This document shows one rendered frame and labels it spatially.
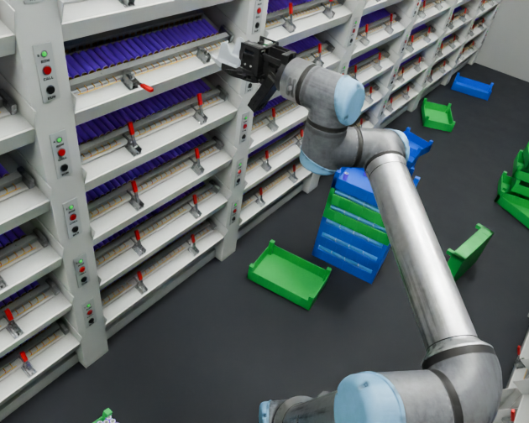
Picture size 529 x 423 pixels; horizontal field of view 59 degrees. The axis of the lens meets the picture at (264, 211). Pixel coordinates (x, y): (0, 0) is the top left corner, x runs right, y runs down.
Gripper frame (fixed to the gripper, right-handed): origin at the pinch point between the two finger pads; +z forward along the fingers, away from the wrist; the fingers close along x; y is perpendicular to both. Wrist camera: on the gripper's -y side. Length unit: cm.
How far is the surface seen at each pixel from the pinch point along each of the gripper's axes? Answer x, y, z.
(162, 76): 2.4, -10.2, 17.7
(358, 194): -64, -65, -20
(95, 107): 24.6, -11.3, 16.5
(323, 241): -63, -96, -11
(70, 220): 36, -39, 17
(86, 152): 24.0, -27.2, 23.8
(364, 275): -66, -104, -33
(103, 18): 20.1, 8.6, 15.8
